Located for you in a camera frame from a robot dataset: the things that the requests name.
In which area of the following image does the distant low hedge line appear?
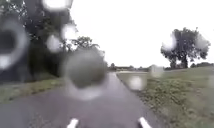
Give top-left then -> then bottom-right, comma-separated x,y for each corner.
107,61 -> 214,73

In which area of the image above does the grey asphalt path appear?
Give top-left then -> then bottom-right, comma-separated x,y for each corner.
0,71 -> 163,128

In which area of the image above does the robot's own part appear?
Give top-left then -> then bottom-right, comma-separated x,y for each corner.
66,117 -> 80,128
138,116 -> 152,128

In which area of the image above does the row of dark trees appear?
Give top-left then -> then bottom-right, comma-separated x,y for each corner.
0,0 -> 108,84

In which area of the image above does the large lone tree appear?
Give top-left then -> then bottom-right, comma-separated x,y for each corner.
160,27 -> 211,70

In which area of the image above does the grass field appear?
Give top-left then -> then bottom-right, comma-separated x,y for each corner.
116,65 -> 214,128

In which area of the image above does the grass verge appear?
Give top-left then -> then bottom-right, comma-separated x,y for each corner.
0,77 -> 66,104

